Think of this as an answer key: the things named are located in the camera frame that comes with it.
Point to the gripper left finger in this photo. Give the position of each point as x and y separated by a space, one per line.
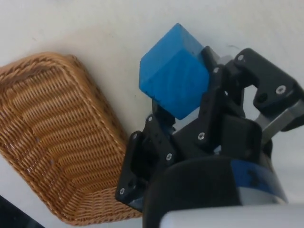
142 164

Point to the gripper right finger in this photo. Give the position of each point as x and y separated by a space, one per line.
268 76

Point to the blue cube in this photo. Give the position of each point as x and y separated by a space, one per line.
173 71

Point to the wicker basket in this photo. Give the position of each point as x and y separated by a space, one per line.
59 133

